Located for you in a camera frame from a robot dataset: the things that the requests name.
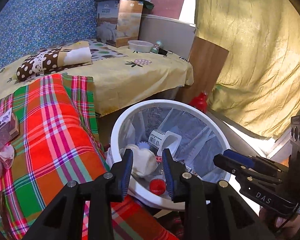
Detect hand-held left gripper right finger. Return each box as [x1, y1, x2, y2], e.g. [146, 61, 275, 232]
[162, 148, 275, 240]

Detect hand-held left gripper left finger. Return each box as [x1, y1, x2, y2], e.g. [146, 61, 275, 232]
[22, 148, 134, 240]

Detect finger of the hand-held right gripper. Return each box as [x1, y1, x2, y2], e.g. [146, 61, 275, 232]
[213, 154, 282, 184]
[224, 149, 289, 174]

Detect clear bottle with red cap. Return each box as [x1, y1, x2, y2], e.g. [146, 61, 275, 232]
[146, 162, 167, 195]

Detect dark snack wrapper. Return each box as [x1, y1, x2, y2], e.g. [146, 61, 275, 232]
[176, 159, 198, 177]

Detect white yogurt cup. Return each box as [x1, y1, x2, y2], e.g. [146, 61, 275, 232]
[149, 129, 182, 155]

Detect white round bin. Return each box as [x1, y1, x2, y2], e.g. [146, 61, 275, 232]
[110, 99, 232, 210]

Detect purple box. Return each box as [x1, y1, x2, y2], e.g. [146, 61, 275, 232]
[0, 109, 20, 147]

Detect person's right hand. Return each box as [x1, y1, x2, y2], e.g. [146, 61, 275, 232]
[259, 205, 300, 235]

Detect red plastic bag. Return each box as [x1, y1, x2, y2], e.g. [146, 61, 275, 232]
[189, 91, 208, 113]

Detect plaid blanket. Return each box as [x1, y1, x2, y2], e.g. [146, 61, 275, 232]
[0, 74, 178, 240]

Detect yellow printed bedsheet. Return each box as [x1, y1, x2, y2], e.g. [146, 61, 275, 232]
[0, 39, 194, 117]

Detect wooden board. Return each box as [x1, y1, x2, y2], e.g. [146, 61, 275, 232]
[176, 36, 230, 105]

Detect yellow curtain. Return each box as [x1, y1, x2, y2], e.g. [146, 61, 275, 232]
[194, 0, 300, 139]

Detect cream pillow with oval dots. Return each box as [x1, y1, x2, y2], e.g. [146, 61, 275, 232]
[87, 39, 129, 61]

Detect white bowl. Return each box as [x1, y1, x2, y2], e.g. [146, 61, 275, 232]
[128, 40, 153, 53]

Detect small teal bottle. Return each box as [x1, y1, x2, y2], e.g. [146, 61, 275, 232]
[150, 40, 162, 54]

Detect brown polka dot pillow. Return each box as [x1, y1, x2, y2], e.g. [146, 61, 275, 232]
[16, 41, 93, 82]

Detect white cabinet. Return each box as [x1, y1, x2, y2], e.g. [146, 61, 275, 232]
[139, 14, 197, 62]

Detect quilt packaging box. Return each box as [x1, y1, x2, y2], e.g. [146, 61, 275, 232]
[94, 0, 155, 48]

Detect blue floral headboard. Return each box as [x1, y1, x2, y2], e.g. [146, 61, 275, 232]
[0, 0, 129, 75]

